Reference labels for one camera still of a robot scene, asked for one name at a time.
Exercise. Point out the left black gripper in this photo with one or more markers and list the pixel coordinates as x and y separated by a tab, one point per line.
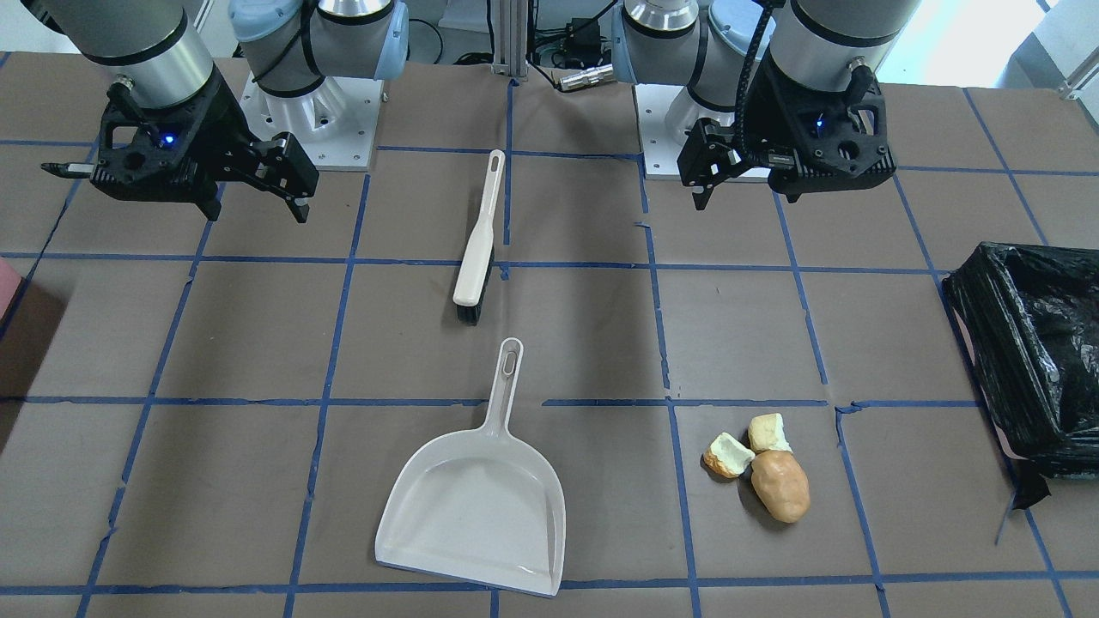
761	110

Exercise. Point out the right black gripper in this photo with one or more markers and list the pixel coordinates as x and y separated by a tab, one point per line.
216	127

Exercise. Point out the cream hand brush black bristles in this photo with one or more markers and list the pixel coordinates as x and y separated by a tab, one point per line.
474	270

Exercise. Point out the cream plastic dustpan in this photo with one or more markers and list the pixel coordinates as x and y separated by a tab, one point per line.
479	504

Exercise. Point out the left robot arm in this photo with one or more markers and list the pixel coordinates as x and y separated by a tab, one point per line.
680	43

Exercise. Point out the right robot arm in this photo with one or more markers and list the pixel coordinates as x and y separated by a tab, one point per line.
291	46

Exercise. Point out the pink plastic bin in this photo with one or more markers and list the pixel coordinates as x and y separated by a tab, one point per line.
12	283

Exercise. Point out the bin with black bag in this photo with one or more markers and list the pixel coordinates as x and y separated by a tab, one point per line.
1031	313

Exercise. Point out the silver metal connector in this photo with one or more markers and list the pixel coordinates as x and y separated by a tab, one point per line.
584	79

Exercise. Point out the torn bread piece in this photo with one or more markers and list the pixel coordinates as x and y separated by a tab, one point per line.
727	457
767	433

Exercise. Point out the brown bread roll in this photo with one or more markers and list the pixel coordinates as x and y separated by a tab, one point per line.
782	485

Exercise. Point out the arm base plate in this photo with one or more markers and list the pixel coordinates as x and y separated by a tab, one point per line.
665	114
336	124

